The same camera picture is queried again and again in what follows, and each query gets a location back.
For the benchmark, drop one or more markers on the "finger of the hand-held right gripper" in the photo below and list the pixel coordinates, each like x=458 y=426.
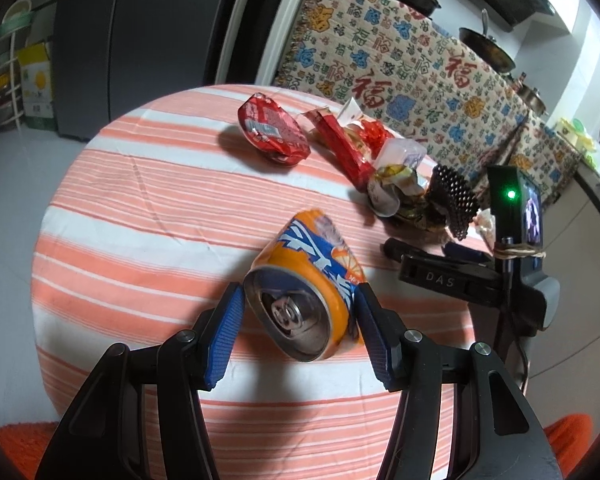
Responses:
x=467 y=252
x=395 y=246

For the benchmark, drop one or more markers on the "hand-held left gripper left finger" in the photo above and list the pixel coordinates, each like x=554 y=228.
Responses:
x=225 y=335

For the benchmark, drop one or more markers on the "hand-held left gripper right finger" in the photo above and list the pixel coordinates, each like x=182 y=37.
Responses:
x=375 y=340

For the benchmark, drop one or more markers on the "orange soda can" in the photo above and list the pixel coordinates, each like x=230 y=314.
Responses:
x=305 y=260

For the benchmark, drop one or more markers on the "red plastic bag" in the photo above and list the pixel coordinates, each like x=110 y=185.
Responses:
x=372 y=135

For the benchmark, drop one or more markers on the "white crumpled tissue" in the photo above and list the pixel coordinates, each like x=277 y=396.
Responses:
x=485 y=222

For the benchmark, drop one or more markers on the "gold foil wrapper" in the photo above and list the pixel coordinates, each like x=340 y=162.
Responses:
x=420 y=219

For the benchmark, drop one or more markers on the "white plastic cup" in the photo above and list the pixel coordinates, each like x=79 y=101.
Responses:
x=385 y=200

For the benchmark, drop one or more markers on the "black studded plastic tray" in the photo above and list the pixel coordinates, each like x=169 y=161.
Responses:
x=452 y=200

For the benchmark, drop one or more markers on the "long red wrapper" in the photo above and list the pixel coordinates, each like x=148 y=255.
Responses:
x=345 y=155

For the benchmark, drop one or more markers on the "yellow green plastic containers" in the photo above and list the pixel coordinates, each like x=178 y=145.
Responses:
x=575 y=132

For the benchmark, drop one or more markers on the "steel pot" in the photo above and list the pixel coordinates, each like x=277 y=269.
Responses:
x=530 y=96

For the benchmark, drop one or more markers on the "white paper packet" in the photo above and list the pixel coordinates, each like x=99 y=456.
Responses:
x=351 y=110

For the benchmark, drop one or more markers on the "round striped orange table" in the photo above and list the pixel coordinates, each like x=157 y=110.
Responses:
x=155 y=210

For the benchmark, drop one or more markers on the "printed blanket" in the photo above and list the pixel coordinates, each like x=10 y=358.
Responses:
x=430 y=75

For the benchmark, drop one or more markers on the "black wok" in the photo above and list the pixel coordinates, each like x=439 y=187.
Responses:
x=487 y=47

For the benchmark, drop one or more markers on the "crumpled red snack bag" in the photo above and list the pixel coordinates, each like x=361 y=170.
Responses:
x=270 y=125

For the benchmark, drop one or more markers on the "dark grey refrigerator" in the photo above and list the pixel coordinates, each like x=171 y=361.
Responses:
x=155 y=35

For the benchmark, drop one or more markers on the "white storage rack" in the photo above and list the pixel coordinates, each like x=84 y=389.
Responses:
x=15 y=105

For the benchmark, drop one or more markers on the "cardboard box with orange print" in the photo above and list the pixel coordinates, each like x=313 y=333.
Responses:
x=36 y=85

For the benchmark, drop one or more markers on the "pale green bowl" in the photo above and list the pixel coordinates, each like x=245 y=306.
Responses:
x=15 y=15

